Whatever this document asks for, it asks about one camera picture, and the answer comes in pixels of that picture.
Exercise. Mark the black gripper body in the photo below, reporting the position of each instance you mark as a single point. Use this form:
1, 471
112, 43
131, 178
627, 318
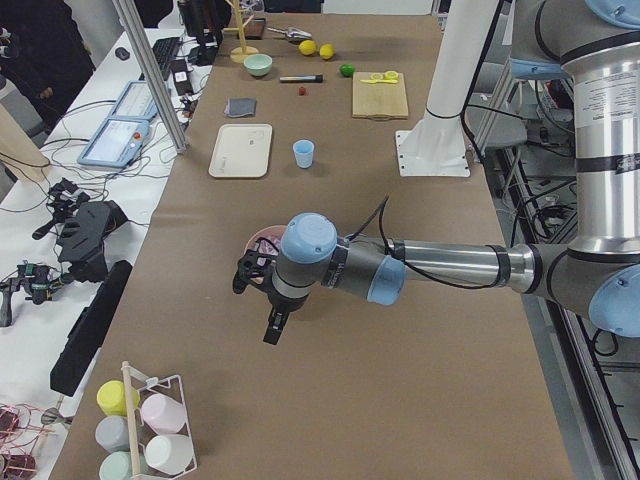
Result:
286, 302

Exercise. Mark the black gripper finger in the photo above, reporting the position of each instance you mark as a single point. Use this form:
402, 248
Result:
276, 323

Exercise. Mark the light blue cup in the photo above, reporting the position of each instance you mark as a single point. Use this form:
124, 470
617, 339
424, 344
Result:
303, 150

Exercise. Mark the steel muddler black tip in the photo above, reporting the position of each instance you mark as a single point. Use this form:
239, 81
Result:
300, 79

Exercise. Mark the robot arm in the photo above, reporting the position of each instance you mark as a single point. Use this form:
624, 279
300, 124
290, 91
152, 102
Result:
596, 275

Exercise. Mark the pile of clear ice cubes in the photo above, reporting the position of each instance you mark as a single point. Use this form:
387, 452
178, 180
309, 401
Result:
269, 244

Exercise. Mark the pink cup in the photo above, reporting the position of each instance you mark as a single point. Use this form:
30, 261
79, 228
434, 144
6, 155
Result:
163, 414

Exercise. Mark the white cup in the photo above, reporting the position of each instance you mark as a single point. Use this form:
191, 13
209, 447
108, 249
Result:
170, 454

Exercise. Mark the yellow cup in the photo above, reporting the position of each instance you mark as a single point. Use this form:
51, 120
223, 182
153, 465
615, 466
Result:
110, 398

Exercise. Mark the grey cup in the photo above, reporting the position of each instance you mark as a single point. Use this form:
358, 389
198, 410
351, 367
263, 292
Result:
112, 434

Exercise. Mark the mint cup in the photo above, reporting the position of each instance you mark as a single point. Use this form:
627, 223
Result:
116, 466

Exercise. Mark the pink bowl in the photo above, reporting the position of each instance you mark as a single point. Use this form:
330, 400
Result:
264, 260

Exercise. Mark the cream rabbit tray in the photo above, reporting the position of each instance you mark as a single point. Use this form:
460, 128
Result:
241, 151

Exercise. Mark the grey folded cloth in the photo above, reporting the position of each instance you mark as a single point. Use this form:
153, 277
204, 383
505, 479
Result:
240, 107

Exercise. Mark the black long bar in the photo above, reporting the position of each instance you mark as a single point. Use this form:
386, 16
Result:
88, 333

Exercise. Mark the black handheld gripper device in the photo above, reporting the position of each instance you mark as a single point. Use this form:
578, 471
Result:
86, 224

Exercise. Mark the wooden cutting board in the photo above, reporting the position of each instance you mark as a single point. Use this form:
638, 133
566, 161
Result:
378, 101

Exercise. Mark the blue teach pendant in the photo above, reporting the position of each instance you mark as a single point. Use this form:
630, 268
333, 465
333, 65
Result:
115, 144
135, 101

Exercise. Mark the yellow plastic knife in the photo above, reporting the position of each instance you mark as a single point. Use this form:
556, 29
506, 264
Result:
379, 81

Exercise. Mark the mint green bowl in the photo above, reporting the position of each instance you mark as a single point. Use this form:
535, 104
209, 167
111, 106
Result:
258, 65

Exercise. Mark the green lime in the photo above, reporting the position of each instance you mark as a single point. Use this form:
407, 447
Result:
347, 70

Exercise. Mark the small black handheld gripper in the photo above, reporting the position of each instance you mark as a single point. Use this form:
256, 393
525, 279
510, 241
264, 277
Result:
35, 281

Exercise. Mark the wooden mug tree stand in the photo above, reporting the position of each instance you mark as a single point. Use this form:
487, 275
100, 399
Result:
239, 54

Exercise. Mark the yellow lemon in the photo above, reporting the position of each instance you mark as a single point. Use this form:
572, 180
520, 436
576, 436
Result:
307, 47
326, 51

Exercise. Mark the metal scoop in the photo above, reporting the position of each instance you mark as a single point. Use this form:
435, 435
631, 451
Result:
292, 34

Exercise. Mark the black keyboard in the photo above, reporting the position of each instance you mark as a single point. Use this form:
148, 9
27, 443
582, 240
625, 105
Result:
165, 51

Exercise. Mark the computer mouse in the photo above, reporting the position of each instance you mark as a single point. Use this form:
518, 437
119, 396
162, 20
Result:
121, 53

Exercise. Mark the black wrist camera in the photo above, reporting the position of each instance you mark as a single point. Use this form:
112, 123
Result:
245, 270

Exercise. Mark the white wire cup rack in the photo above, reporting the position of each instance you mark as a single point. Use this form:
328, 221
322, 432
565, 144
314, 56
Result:
139, 386

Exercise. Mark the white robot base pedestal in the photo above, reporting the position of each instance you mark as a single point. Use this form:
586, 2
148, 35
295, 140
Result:
436, 144

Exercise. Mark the aluminium frame post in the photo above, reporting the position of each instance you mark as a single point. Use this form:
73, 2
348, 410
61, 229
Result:
132, 24

